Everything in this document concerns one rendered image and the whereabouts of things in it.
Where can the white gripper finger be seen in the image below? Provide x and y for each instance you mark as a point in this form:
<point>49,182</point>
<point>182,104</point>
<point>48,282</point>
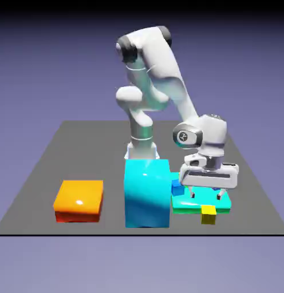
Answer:
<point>192,191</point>
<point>221,193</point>

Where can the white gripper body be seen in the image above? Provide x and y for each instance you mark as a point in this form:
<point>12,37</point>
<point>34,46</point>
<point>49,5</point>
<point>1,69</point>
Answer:
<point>208,180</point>

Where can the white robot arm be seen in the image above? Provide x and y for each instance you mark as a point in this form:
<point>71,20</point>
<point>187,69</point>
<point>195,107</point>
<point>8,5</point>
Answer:
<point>165,68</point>

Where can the small dark blue cube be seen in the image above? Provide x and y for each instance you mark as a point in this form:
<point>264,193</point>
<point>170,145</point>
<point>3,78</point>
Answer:
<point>215,189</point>

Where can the small yellow cube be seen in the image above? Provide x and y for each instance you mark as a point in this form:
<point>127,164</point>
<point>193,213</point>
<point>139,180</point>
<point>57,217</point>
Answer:
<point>208,214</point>

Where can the large green flat box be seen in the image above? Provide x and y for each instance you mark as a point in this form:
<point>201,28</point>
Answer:
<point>197,202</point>

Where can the large cyan box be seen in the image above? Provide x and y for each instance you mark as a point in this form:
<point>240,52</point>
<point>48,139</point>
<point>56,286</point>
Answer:
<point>146,194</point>

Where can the large orange box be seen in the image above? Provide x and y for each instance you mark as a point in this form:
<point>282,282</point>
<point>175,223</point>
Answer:
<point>78,199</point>

